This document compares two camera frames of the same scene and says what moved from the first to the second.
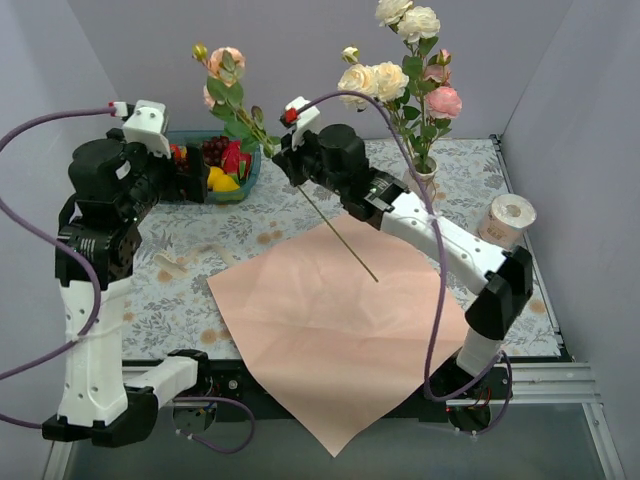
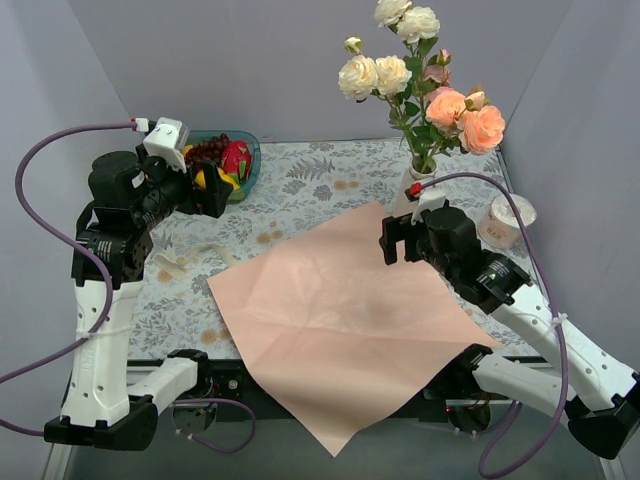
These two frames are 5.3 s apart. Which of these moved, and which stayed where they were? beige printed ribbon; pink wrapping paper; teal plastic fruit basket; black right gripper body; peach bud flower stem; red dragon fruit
Moved: black right gripper body; peach bud flower stem
Stayed: pink wrapping paper; red dragon fruit; beige printed ribbon; teal plastic fruit basket
